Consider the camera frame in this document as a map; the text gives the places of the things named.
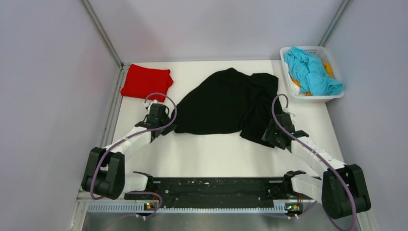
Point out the light blue t shirt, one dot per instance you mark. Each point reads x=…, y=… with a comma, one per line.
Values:
x=295, y=54

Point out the black t shirt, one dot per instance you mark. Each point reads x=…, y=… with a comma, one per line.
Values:
x=230, y=101

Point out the orange t shirt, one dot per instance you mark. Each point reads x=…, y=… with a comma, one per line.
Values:
x=313, y=79

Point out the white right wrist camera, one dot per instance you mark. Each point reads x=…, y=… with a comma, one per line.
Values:
x=286, y=110

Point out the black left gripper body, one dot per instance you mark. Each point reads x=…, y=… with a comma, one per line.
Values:
x=165, y=121

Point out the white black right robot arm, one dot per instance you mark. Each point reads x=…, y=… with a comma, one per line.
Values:
x=340, y=188

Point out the folded red t shirt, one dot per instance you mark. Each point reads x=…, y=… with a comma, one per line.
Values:
x=141, y=82

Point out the grey slotted cable duct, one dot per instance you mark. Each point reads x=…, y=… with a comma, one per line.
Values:
x=147, y=208

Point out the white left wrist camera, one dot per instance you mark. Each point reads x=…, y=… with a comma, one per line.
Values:
x=149, y=105

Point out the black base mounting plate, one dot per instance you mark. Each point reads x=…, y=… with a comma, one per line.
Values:
x=211, y=193

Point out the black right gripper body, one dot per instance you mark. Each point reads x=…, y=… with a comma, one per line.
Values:
x=272, y=134

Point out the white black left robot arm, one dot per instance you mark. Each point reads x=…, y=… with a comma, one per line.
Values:
x=105, y=174

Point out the white plastic laundry basket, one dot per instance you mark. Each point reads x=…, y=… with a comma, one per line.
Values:
x=293, y=91

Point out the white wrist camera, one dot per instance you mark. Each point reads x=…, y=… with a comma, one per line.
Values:
x=286, y=110
x=149, y=105

